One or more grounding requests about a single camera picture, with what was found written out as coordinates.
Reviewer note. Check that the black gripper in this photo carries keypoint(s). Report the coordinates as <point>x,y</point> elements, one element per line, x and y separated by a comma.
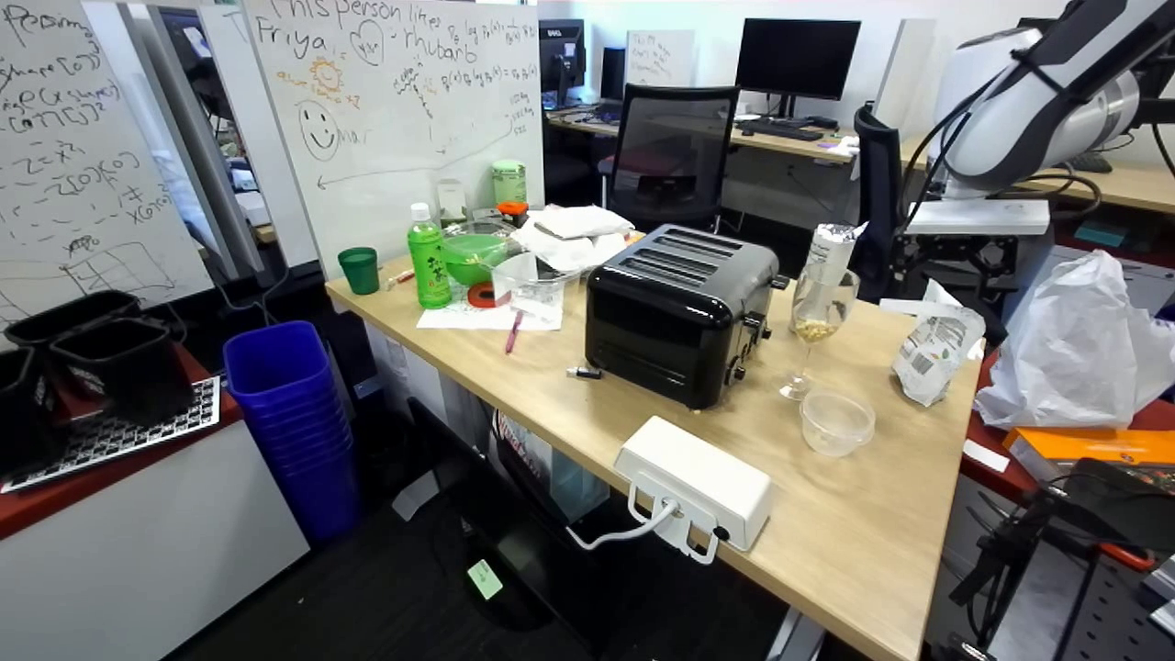
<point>975,263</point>

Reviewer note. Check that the white printed plastic sachet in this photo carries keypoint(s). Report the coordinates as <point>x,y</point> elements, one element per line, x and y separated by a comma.
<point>936,354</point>

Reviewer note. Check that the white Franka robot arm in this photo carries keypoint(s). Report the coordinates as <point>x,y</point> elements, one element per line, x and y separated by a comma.
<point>1039,112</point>

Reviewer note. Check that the black high-back office chair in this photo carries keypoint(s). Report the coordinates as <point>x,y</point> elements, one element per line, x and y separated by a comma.
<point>879,206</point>

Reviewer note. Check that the white plastic bag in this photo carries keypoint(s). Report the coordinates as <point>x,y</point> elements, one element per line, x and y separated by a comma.
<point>1076,343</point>

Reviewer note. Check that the wooden desk behind robot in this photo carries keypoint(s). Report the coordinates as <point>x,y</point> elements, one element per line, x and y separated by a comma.
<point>1132,184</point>

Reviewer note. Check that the small clear plastic cup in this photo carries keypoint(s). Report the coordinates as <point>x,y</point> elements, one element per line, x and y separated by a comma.
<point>838,424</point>

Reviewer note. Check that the wooden office desk with monitors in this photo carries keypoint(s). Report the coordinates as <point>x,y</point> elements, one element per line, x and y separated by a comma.
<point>783,167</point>

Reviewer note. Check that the orange folder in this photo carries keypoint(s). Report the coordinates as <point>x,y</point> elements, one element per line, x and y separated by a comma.
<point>1089,447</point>

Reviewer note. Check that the black keyboard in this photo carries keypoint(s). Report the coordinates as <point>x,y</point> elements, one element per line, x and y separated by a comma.
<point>779,127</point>

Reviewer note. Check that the large black computer monitor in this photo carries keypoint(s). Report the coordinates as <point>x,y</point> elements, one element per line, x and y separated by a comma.
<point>798,60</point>

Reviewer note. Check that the black tripod stand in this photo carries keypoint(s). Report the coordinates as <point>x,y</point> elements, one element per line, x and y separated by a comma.
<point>1076,528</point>

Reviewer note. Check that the black four-slot toaster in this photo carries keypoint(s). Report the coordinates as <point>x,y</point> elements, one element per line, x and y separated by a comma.
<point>673,316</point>

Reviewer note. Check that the black mesh office chair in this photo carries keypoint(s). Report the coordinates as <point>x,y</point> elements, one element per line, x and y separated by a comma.
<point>670,153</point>

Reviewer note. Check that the white plastic power box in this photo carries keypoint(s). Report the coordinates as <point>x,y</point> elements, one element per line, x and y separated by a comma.
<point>700,482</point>

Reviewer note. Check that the small black computer monitor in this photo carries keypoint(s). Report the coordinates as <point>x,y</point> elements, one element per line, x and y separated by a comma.
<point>562,56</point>

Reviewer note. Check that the small orange object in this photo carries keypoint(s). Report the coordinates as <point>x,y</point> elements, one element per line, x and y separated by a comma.
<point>511,214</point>

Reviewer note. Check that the red pen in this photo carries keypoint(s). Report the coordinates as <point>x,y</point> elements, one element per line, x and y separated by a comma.
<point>514,333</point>

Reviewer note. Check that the red tape roll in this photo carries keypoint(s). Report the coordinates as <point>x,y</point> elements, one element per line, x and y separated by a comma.
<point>484,295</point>

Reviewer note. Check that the green plastic bowl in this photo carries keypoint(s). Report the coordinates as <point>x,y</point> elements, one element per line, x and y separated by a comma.
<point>476,260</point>

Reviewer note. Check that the printed paper sheets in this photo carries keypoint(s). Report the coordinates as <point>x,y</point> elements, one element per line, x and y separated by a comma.
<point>470,316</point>

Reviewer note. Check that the clear plastic jar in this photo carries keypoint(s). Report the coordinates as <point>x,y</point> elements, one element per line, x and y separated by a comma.
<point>454,205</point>

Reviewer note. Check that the green drink bottle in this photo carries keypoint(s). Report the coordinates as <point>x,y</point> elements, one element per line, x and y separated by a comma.
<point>429,263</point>

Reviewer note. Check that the black box with green sticker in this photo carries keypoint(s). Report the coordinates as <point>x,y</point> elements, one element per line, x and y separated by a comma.
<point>489,551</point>

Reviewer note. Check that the whiteboard with smiley drawing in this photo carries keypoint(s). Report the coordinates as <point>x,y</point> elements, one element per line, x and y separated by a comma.
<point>391,124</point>

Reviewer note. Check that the small green cup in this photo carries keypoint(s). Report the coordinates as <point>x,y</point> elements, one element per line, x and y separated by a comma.
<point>360,274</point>

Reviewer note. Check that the blue plastic bin stack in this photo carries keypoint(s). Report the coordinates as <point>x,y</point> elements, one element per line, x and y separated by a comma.
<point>294,427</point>

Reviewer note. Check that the black plastic pot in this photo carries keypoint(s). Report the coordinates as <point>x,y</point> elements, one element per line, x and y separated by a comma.
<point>23,409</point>
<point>131,370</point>
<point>73,322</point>

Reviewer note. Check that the white cabinet with red top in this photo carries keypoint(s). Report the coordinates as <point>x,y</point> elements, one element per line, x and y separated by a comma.
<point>133,564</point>

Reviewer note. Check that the whiteboard with scribbled notes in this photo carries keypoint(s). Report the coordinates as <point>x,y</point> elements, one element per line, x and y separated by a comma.
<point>84,158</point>

